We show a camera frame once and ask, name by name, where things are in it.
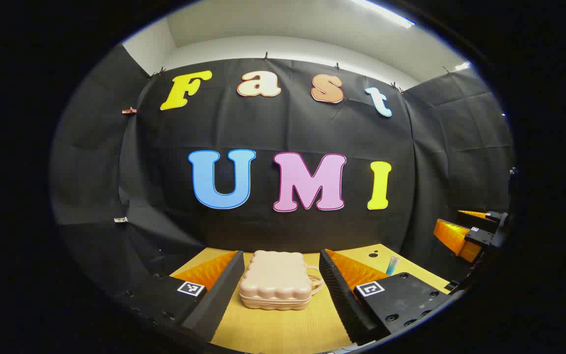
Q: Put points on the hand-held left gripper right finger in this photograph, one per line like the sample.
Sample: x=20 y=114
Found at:
x=342 y=300

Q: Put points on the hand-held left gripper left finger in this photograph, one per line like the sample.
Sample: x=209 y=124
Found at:
x=219 y=295

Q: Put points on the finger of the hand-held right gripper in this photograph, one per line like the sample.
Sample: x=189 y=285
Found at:
x=479 y=220
x=452 y=238

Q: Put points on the pink suitcase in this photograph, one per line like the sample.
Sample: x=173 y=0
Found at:
x=275 y=280

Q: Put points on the white tube with blue cap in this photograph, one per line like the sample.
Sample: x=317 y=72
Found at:
x=392 y=265

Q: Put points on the black backdrop cloth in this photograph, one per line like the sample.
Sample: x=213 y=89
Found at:
x=288 y=128

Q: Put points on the red cloth clip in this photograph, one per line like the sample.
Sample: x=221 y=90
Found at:
x=129 y=110

